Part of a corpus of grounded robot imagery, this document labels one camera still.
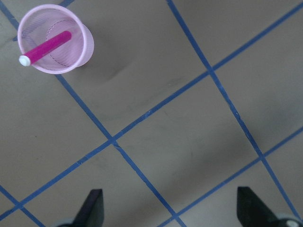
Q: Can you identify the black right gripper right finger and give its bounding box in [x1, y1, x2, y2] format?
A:
[237, 186, 280, 227]

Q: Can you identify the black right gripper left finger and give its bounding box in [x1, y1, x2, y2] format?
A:
[71, 189, 104, 227]

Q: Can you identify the pink highlighter pen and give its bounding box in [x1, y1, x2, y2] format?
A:
[18, 31, 72, 67]

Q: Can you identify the pink mesh cup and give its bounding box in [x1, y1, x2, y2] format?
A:
[17, 4, 94, 74]

